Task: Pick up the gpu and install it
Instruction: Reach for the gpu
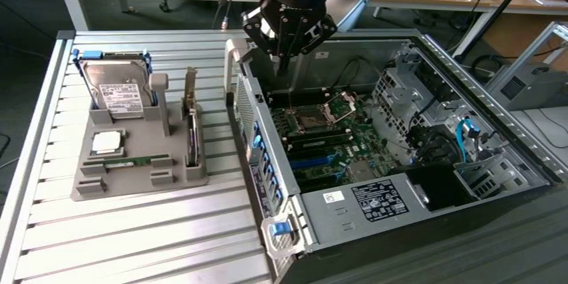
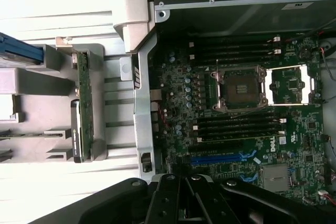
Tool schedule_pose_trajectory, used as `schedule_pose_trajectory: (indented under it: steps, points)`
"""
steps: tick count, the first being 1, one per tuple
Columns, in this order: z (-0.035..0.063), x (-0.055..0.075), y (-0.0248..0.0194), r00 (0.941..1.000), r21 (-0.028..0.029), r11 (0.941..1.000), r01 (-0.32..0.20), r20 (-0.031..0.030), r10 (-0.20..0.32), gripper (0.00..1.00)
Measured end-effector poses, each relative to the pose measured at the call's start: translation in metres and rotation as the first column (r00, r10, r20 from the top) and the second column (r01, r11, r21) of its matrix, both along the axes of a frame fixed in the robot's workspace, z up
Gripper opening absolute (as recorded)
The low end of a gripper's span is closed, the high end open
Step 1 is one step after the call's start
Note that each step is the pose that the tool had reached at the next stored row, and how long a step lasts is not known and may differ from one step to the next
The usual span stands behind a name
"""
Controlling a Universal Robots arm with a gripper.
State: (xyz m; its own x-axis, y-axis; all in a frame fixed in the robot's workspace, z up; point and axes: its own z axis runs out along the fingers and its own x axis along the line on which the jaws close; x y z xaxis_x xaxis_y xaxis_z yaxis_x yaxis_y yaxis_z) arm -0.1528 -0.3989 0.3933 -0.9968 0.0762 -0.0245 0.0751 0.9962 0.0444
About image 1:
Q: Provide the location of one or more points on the green graphics card black fan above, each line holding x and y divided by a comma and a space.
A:
191, 137

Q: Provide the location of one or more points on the black RAM slot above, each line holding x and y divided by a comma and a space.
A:
297, 95
297, 92
317, 138
317, 134
297, 101
317, 141
297, 98
317, 145

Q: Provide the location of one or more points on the metal socket cover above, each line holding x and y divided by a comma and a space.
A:
333, 97

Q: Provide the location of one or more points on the large metal disk bay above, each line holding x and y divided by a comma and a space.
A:
399, 97

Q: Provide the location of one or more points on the CPU socket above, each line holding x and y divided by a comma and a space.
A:
311, 119

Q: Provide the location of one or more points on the green motherboard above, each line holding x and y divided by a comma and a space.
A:
355, 134

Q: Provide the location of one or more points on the silver hard disk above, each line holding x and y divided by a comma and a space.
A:
120, 91

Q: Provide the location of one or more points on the long black expansion slot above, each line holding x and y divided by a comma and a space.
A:
315, 152

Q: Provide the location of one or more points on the blue disk carrier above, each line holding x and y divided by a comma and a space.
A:
91, 54

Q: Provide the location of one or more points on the black stand pole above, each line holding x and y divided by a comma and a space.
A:
501, 8

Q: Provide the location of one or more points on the blue card retainer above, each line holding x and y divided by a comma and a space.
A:
268, 164

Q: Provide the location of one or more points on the grey chipset heat sink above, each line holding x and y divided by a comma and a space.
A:
361, 171

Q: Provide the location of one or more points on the black expansion slot blue clip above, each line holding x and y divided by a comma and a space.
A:
319, 176

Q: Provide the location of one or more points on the silver CPU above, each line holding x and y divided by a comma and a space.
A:
107, 141

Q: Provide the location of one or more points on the green RAM stick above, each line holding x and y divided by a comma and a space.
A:
128, 163

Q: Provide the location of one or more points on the grey computer tower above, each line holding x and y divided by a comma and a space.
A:
532, 87

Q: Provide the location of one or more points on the grey parts rack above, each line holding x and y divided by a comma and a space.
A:
133, 181

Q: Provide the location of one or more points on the grey power supply unit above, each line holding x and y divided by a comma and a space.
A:
337, 217

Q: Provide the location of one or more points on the small metal disk bay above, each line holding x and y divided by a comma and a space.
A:
488, 177

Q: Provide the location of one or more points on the blue case latch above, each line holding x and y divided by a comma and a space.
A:
280, 228

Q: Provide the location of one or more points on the open grey PC case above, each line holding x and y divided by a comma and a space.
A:
444, 250

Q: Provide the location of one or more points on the aluminium profile frame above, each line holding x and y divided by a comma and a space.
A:
549, 34

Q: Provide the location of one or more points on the black plastic air duct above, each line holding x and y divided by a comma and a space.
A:
439, 187

